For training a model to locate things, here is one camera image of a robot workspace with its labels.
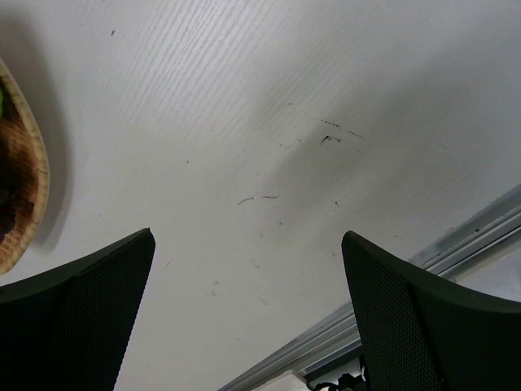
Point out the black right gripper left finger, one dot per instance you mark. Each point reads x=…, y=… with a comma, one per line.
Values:
x=68, y=328

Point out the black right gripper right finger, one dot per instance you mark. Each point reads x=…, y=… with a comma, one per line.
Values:
x=420, y=331

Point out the woven bamboo fruit bowl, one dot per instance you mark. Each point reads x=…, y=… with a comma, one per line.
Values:
x=19, y=130

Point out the dark red fake grapes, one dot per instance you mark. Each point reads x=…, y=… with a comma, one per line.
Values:
x=12, y=200

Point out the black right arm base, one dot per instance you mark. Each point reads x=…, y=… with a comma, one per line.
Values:
x=344, y=373

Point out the aluminium front table rail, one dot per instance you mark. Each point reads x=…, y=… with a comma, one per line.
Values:
x=333, y=343

